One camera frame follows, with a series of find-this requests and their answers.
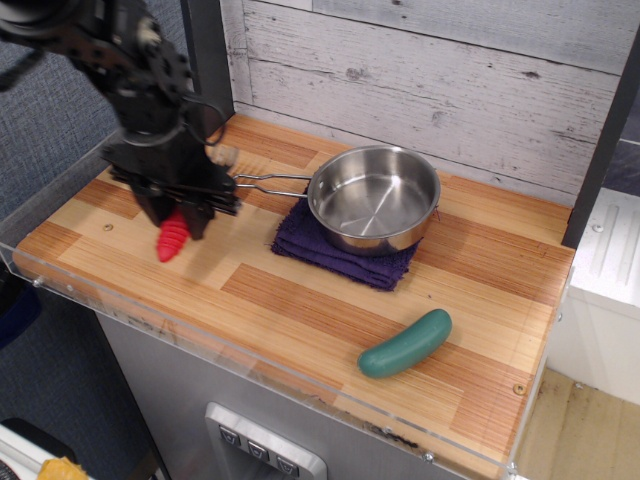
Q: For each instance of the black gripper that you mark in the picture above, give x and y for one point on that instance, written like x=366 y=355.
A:
x=167 y=169

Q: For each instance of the white cabinet at right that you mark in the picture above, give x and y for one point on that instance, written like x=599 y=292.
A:
x=595 y=340

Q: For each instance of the red-handled grey fork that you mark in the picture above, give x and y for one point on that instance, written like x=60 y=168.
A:
x=174 y=232

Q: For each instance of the dark grey post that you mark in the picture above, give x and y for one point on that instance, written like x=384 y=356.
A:
x=207 y=49
x=611 y=132

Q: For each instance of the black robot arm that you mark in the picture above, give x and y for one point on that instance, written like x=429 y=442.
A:
x=165 y=129

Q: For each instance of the dark grey left post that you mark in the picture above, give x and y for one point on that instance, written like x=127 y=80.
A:
x=207 y=49

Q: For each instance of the silver button panel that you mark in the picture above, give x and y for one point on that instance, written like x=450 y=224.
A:
x=262 y=444

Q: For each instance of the purple folded cloth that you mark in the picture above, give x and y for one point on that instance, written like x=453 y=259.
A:
x=301 y=237

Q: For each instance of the silver toy appliance cabinet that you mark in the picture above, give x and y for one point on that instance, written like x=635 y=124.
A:
x=367 y=429

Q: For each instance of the green toy cucumber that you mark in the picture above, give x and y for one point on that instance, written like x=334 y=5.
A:
x=407 y=348

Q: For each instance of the stainless steel pot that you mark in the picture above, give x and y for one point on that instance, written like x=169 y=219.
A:
x=368 y=201

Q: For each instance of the dark grey right post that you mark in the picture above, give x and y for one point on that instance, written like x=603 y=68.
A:
x=611 y=132

